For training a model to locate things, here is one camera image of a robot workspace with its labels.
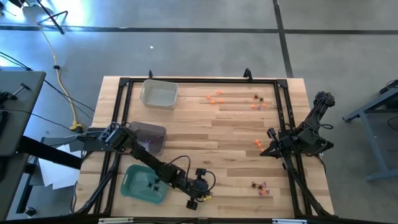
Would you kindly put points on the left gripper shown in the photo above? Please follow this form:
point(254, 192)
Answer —
point(197, 188)

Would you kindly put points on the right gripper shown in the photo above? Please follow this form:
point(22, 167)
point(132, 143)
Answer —
point(284, 141)

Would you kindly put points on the green plastic bin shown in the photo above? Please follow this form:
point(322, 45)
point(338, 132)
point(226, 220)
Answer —
point(136, 186)

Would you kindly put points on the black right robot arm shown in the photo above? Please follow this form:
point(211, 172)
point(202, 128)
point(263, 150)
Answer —
point(311, 137)

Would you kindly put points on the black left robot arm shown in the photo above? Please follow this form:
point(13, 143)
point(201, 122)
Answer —
point(149, 158)

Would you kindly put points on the yellow tape label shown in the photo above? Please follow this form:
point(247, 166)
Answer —
point(207, 197)

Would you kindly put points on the orange toy pile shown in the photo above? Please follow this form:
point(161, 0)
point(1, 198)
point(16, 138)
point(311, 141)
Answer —
point(260, 145)

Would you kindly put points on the purple and orange pieces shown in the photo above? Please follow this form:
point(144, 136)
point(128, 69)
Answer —
point(262, 192)

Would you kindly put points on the clear grey plastic bin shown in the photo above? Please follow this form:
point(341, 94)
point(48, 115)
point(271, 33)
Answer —
point(155, 146)

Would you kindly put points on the beige plastic bin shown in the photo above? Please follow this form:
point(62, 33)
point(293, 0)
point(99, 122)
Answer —
point(158, 95)

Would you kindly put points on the white paper sheets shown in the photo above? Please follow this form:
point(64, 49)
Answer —
point(59, 177)

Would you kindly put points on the black support beam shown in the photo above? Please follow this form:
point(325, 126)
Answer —
point(46, 151)

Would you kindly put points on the dark grey desk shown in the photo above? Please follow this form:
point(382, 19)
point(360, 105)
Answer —
point(21, 124)

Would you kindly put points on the black tripod stand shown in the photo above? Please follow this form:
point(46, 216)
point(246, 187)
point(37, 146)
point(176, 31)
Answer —
point(49, 15)

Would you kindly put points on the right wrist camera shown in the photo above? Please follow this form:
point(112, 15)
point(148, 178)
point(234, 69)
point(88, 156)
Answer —
point(271, 132)

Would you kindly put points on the silver metal bracket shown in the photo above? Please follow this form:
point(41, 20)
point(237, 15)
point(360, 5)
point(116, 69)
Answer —
point(116, 220)
point(289, 221)

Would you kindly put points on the black aluminium rig frame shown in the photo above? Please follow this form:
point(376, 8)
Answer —
point(202, 81)

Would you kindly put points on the blue-grey desk frame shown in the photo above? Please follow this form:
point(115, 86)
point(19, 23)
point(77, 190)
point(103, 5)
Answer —
point(382, 175)

